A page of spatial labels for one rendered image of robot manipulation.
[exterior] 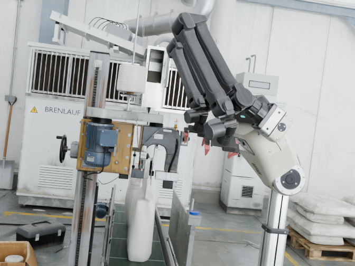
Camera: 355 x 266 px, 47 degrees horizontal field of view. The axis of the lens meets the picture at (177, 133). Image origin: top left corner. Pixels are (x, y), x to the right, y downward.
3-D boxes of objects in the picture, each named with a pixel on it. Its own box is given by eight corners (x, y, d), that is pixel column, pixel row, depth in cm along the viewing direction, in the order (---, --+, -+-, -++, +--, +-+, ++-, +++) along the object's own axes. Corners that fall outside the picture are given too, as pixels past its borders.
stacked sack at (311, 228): (363, 241, 453) (365, 228, 453) (309, 237, 443) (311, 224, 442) (342, 230, 495) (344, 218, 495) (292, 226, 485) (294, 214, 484)
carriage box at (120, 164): (129, 174, 250) (134, 124, 248) (73, 169, 246) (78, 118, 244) (129, 169, 274) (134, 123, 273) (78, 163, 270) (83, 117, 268)
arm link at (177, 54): (181, 36, 225) (172, 48, 233) (173, 36, 222) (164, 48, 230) (208, 103, 211) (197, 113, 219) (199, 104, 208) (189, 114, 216)
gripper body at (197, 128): (187, 127, 219) (190, 115, 215) (205, 130, 221) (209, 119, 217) (188, 133, 214) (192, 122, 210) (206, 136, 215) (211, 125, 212)
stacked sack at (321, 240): (345, 247, 458) (347, 237, 457) (309, 244, 452) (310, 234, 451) (318, 229, 523) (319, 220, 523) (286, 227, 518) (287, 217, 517)
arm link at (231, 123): (242, 123, 152) (234, 113, 155) (227, 127, 149) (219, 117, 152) (236, 136, 157) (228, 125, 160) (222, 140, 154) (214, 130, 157)
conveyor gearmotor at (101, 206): (109, 221, 405) (110, 207, 405) (94, 220, 403) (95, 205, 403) (110, 213, 435) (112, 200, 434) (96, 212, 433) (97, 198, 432)
